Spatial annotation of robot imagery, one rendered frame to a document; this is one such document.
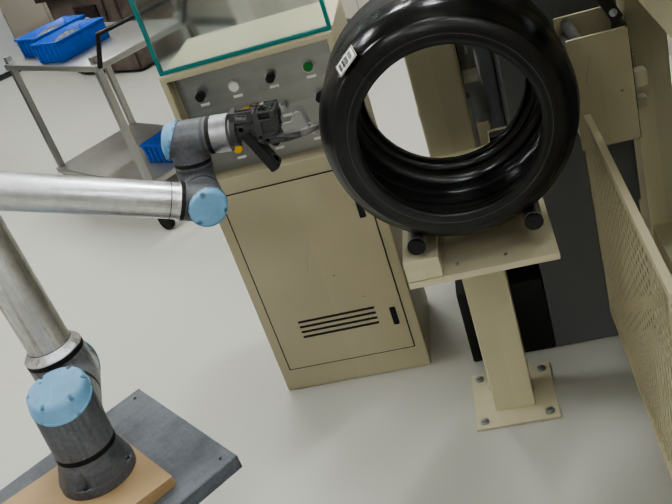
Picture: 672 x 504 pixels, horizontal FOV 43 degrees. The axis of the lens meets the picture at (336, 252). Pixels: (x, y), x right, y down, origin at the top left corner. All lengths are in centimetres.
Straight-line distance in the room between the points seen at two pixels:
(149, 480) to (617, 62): 151
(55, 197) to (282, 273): 119
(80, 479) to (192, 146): 83
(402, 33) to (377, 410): 157
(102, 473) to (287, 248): 108
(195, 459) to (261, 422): 101
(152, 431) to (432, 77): 118
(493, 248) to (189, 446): 91
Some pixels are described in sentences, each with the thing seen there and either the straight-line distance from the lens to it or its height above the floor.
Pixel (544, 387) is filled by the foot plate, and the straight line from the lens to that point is 290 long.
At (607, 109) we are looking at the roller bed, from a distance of 226.
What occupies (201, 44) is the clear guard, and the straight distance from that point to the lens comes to 263.
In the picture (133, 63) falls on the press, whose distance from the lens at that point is 827.
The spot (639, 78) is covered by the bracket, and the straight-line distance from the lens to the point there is 227.
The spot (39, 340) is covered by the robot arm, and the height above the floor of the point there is 96.
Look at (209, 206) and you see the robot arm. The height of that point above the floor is 117.
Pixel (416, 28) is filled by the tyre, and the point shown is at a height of 142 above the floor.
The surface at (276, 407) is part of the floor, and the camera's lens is 318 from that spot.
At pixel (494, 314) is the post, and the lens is 261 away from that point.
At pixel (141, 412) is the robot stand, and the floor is 60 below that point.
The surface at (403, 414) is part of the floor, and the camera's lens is 295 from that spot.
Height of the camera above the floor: 193
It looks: 29 degrees down
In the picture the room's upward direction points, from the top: 19 degrees counter-clockwise
